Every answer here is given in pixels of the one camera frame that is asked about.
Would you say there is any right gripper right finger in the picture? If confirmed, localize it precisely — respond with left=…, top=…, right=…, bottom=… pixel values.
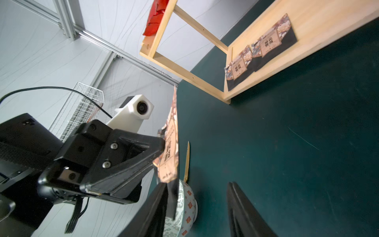
left=227, top=182, right=277, bottom=237

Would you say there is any green patterned round bowl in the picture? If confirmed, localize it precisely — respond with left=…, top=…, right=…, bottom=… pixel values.
left=162, top=180, right=198, bottom=237

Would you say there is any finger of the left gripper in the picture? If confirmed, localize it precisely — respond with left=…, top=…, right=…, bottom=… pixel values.
left=80, top=130, right=165, bottom=198

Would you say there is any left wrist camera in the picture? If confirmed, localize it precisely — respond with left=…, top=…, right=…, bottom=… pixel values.
left=106, top=94, right=154, bottom=133

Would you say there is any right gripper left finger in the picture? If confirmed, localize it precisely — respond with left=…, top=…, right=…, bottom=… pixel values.
left=119, top=183, right=168, bottom=237

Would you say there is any floral tea bag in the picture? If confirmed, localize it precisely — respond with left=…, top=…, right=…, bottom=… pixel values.
left=152, top=85, right=180, bottom=220
left=224, top=45, right=253, bottom=91
left=249, top=14, right=298, bottom=72

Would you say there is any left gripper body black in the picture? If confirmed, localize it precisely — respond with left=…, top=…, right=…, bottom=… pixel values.
left=38, top=120, right=142, bottom=204

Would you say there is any white wire basket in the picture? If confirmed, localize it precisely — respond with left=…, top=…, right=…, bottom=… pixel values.
left=49, top=82, right=105, bottom=142

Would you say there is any green table mat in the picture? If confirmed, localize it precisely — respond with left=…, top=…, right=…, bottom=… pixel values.
left=147, top=0, right=379, bottom=237

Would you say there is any wooden two-tier shelf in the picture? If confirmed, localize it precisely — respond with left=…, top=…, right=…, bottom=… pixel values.
left=140, top=1, right=379, bottom=103

